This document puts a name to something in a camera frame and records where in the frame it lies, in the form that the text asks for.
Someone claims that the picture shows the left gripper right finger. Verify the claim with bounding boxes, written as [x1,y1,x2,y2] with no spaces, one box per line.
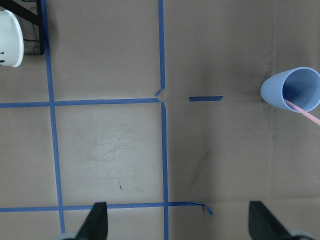
[248,201,293,240]

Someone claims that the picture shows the white smiley mug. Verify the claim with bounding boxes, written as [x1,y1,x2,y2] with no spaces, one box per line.
[0,10,24,68]

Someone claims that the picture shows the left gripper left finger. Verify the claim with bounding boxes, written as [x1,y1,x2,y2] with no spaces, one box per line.
[74,202,108,240]

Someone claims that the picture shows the light blue plastic cup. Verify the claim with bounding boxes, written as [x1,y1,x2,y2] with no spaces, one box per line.
[260,67,320,113]

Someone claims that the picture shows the black wire mug rack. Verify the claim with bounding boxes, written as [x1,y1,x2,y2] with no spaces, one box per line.
[0,0,48,56]

